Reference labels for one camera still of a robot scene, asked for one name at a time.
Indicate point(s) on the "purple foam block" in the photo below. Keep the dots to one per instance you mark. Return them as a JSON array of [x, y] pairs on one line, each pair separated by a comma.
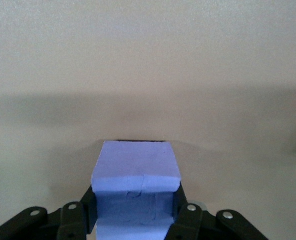
[[136, 170]]

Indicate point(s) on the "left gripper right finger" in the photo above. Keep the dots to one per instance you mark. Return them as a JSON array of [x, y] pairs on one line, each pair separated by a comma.
[[207, 227]]

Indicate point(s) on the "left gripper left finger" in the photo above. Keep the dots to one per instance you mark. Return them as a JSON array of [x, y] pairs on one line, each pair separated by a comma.
[[50, 225]]

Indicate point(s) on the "brown table cover sheet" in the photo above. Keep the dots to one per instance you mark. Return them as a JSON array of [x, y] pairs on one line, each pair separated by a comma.
[[147, 62]]

